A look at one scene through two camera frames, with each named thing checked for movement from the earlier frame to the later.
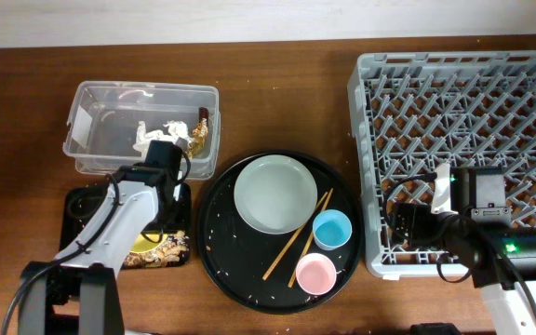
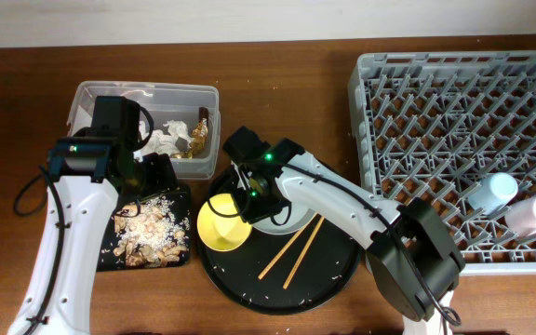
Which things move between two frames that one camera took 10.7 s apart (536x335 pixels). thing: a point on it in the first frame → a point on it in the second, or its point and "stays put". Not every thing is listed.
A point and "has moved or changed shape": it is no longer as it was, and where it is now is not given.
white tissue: [176, 129] stays put
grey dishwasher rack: [413, 112] stays put
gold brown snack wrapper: [199, 139] stays put
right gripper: [416, 232] → [250, 212]
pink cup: [315, 274] → [529, 217]
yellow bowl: [140, 245] → [219, 233]
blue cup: [331, 229] has moved or changed shape
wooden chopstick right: [328, 195] stays put
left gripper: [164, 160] → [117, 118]
